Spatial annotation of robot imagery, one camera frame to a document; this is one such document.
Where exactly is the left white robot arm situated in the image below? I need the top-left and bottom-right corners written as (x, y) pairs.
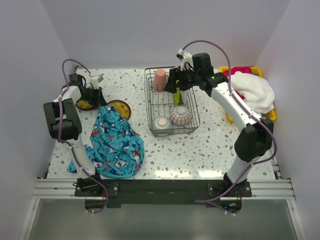
top-left (43, 73), bottom-right (107, 178)

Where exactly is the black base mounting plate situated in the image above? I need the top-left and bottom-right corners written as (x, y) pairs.
top-left (74, 178), bottom-right (252, 216)

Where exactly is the white towel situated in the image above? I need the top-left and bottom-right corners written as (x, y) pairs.
top-left (231, 71), bottom-right (275, 114)

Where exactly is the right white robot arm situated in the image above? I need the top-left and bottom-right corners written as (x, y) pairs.
top-left (164, 49), bottom-right (277, 197)

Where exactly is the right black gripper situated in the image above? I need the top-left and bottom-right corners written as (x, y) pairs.
top-left (164, 65), bottom-right (201, 94)

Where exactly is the pale green bowl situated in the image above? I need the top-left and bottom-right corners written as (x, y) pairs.
top-left (151, 116), bottom-right (172, 131)

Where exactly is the wire dish rack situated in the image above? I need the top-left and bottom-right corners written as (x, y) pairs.
top-left (144, 67), bottom-right (200, 137)

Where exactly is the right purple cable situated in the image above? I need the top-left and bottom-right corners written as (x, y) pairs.
top-left (182, 39), bottom-right (278, 215)

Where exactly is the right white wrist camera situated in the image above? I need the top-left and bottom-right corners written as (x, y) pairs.
top-left (176, 49), bottom-right (193, 71)

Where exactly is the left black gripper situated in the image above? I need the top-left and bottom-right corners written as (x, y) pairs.
top-left (79, 86), bottom-right (108, 106)

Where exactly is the blue patterned bowl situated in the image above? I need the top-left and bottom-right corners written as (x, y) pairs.
top-left (170, 105), bottom-right (193, 126)

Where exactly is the blue shark print cloth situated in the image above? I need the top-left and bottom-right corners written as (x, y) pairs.
top-left (70, 105), bottom-right (145, 179)

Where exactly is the lime green small plate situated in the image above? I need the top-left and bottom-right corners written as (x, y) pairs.
top-left (173, 80), bottom-right (181, 106)

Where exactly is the aluminium front rail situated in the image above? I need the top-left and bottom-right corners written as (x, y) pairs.
top-left (31, 178), bottom-right (296, 200)

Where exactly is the pink cup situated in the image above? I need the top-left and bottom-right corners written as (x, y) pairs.
top-left (153, 69), bottom-right (167, 91)

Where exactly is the pink red cloth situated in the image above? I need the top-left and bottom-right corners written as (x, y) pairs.
top-left (222, 66), bottom-right (252, 100)

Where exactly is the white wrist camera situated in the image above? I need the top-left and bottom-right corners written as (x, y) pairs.
top-left (176, 49), bottom-right (193, 71)
top-left (89, 74), bottom-right (104, 89)

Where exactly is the yellow brown plate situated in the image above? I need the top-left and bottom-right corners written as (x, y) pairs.
top-left (75, 99), bottom-right (97, 111)
top-left (107, 100), bottom-right (132, 120)

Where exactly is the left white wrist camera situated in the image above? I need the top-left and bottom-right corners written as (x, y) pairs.
top-left (89, 74), bottom-right (104, 89)

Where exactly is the yellow plastic bin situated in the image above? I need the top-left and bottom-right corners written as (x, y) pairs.
top-left (219, 65), bottom-right (277, 124)

